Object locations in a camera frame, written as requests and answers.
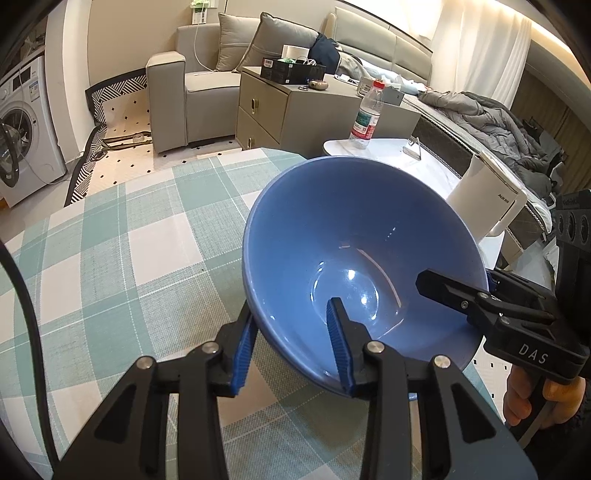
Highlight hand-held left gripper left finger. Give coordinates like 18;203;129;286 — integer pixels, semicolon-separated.
53;309;259;480

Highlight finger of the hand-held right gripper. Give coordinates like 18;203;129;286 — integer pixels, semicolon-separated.
486;270;558;315
416;270;555;324

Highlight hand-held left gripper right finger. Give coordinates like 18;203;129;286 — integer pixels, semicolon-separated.
325;298;539;480

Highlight blue bowl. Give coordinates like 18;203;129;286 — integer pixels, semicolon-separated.
241;156;490;400

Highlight person's right forearm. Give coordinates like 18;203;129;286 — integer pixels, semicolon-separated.
522;411;591;480

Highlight person's right hand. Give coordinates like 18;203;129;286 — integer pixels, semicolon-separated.
502;367;587;428

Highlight white electric kettle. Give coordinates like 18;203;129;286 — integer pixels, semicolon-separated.
444;150;528;241

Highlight white coffee table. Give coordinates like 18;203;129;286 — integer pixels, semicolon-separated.
322;136;467;199

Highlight grey padded jacket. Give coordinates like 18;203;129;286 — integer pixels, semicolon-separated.
418;90;561;199

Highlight plastic water bottle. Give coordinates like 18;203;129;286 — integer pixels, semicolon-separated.
348;79;386;149

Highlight white curtain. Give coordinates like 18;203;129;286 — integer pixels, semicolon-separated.
429;0;532;112

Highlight grey side cabinet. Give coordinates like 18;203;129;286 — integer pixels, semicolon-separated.
235;66;421;151

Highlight patterned cushions on floor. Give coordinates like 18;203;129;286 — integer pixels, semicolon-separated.
64;74;241;208

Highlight dark blue garment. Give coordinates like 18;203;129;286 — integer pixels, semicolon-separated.
307;33;342;77

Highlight black box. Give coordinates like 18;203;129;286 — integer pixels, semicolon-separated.
260;58;328;86

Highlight grey sofa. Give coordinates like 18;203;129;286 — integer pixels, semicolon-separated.
145;9;435;155

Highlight white washing machine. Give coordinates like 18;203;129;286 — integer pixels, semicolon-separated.
0;53;68;208

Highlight grey cushion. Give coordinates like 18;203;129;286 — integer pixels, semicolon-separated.
215;12;259;73
235;11;321;75

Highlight black cable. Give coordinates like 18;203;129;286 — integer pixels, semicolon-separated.
0;240;63;467

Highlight white charging cable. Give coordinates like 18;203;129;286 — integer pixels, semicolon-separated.
194;23;218;75

